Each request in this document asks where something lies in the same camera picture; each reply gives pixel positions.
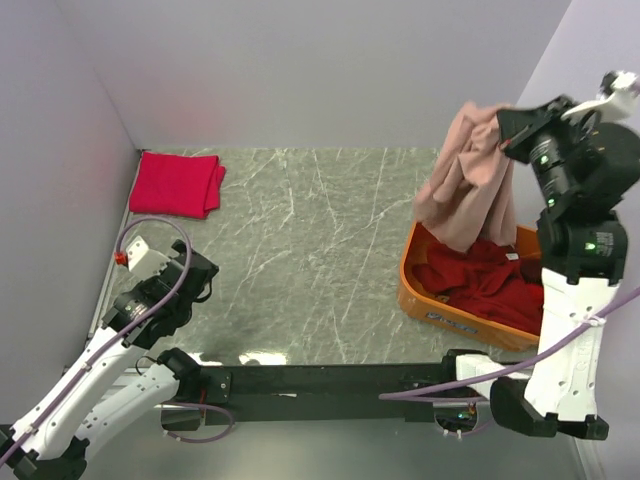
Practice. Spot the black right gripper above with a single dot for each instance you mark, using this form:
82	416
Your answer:
517	126

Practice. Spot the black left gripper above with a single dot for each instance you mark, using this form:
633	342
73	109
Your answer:
149	281

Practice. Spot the pink t shirt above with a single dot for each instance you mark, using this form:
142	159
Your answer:
469	194

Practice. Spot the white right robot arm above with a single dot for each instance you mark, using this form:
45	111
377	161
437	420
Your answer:
584	159

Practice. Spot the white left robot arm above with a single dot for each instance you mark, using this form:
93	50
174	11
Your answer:
56	438

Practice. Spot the folded magenta t shirt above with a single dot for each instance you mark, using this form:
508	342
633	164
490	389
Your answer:
169	184

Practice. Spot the black base beam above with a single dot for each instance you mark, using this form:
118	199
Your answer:
310	393

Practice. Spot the dark red t shirt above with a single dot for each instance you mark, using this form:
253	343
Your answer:
488	281

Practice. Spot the orange plastic bin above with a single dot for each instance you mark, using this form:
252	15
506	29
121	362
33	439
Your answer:
421	305

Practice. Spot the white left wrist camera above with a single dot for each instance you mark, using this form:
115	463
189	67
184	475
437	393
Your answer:
140	259

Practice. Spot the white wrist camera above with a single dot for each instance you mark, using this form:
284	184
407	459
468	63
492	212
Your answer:
617	99
140	259

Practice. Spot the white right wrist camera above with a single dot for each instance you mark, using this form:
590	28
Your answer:
617	99

